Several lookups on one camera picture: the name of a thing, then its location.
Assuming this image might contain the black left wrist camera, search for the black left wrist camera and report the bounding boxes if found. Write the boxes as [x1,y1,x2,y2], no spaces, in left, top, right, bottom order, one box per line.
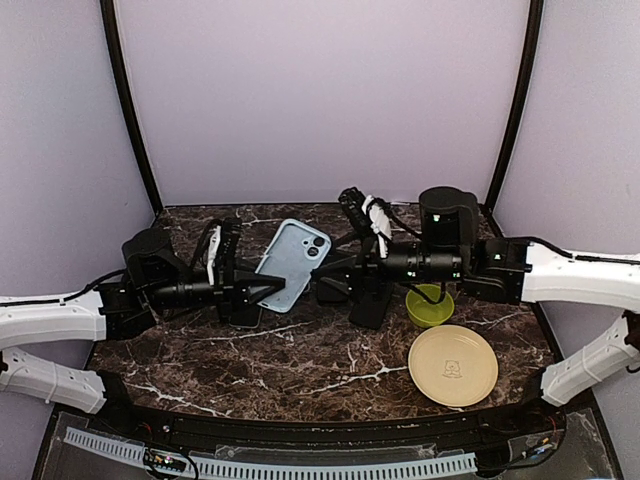
[201,218,242,286]

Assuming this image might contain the light blue phone case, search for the light blue phone case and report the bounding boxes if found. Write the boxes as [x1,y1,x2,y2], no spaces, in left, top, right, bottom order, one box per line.
[255,219,332,314]

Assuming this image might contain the white cable duct strip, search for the white cable duct strip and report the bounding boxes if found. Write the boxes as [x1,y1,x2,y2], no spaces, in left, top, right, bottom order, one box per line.
[63,427,478,479]

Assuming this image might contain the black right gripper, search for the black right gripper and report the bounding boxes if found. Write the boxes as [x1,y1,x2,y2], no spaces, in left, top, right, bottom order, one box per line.
[311,227,465,304]

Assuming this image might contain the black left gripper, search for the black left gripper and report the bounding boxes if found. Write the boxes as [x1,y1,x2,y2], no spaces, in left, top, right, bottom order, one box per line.
[145,256,286,325]

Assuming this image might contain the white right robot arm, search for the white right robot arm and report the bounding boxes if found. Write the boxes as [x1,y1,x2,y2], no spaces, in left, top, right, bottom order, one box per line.
[311,186,639,434]

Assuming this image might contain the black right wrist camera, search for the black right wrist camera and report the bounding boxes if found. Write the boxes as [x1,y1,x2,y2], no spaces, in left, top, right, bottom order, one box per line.
[334,187,392,258]

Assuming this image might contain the green plastic bowl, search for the green plastic bowl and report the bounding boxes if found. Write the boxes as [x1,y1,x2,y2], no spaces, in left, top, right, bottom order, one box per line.
[405,284,455,328]

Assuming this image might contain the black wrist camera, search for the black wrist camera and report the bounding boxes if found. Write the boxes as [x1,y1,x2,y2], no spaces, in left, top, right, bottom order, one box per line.
[334,187,392,258]
[201,218,242,286]

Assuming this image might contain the silver edged phone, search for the silver edged phone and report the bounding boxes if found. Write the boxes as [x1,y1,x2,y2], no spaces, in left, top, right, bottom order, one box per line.
[228,305,263,329]

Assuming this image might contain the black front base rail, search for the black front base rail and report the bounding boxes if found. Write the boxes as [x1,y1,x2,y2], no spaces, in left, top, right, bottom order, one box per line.
[59,384,596,456]

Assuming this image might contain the beige round plate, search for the beige round plate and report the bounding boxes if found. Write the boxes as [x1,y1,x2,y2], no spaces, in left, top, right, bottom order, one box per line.
[408,325,499,408]

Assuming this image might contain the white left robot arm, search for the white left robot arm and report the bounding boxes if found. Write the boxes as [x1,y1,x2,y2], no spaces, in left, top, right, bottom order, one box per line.
[1,223,286,436]

